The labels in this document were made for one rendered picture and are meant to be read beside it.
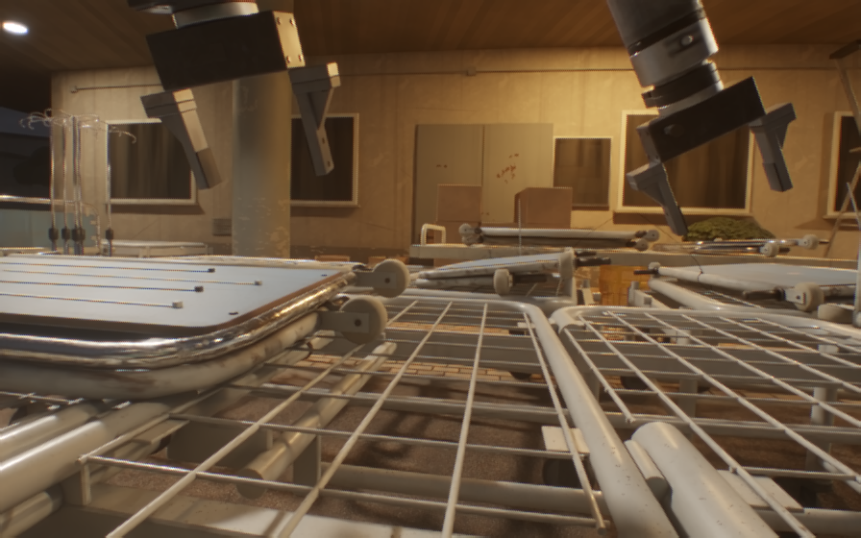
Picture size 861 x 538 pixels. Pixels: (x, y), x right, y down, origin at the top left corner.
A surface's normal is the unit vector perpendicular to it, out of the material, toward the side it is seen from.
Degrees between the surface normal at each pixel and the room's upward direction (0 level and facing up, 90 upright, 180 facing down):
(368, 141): 90
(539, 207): 90
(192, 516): 0
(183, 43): 113
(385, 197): 90
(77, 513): 90
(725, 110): 102
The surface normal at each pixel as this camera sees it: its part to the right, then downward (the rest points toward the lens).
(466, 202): 0.00, 0.07
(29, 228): 0.95, 0.05
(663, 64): -0.61, 0.47
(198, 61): -0.10, 0.46
